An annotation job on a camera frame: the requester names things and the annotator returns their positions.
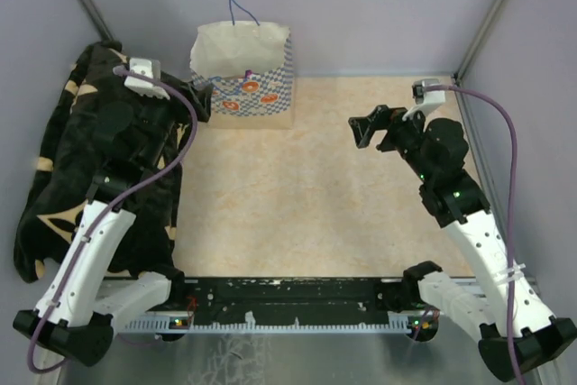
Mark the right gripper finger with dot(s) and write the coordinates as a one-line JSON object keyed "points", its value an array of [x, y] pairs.
{"points": [[378, 118], [363, 131]]}

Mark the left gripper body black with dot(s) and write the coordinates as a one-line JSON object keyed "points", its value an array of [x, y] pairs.
{"points": [[159, 114]]}

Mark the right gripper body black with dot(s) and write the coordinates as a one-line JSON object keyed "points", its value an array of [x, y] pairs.
{"points": [[402, 136]]}

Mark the blue checkered paper bag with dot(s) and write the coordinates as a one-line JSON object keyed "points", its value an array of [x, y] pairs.
{"points": [[249, 66]]}

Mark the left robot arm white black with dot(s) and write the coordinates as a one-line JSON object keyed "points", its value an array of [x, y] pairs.
{"points": [[105, 212]]}

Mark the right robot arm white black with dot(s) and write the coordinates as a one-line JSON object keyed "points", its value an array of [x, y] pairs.
{"points": [[514, 330]]}

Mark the black floral plush blanket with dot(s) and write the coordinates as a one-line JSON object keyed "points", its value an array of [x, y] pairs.
{"points": [[92, 150]]}

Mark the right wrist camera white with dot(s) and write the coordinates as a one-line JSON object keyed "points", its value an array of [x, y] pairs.
{"points": [[429, 95]]}

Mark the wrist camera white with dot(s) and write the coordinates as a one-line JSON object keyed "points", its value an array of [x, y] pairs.
{"points": [[144, 78], [429, 95]]}

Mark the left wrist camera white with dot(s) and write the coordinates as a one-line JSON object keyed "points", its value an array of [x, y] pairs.
{"points": [[144, 78]]}

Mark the right aluminium frame post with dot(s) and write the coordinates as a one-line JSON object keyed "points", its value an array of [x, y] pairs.
{"points": [[484, 31]]}

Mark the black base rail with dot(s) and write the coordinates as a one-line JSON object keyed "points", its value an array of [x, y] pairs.
{"points": [[294, 301]]}

